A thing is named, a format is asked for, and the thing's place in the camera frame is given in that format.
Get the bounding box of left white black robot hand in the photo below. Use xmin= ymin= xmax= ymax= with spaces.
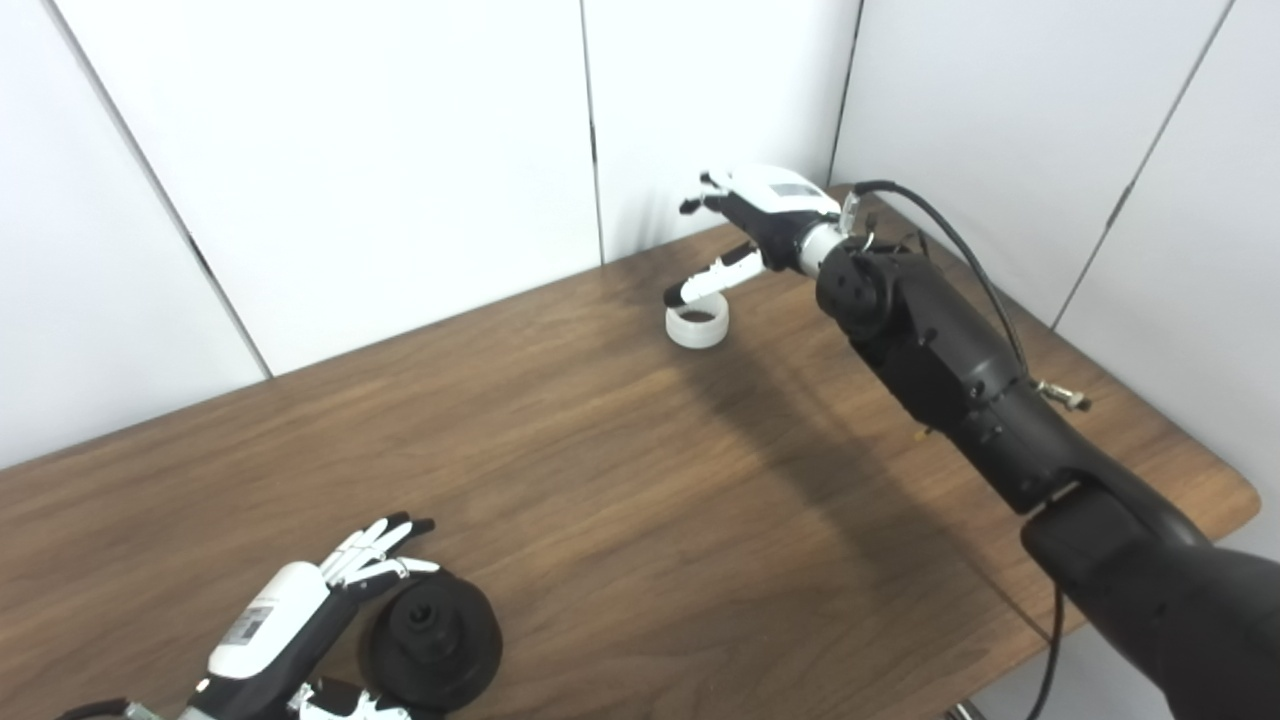
xmin=185 ymin=512 xmax=441 ymax=720

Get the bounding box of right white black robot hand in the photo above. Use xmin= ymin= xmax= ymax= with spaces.
xmin=664 ymin=165 xmax=843 ymax=309

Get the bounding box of white toothed plastic ring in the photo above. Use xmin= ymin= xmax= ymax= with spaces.
xmin=665 ymin=296 xmax=731 ymax=350

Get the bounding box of round black plastic part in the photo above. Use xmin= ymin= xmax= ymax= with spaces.
xmin=360 ymin=570 xmax=504 ymax=713

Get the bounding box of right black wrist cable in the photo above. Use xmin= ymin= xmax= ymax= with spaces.
xmin=852 ymin=180 xmax=1063 ymax=720

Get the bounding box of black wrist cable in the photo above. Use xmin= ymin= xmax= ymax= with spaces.
xmin=55 ymin=698 xmax=161 ymax=720
xmin=852 ymin=180 xmax=1063 ymax=720

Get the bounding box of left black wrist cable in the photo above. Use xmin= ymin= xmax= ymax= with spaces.
xmin=55 ymin=698 xmax=161 ymax=720

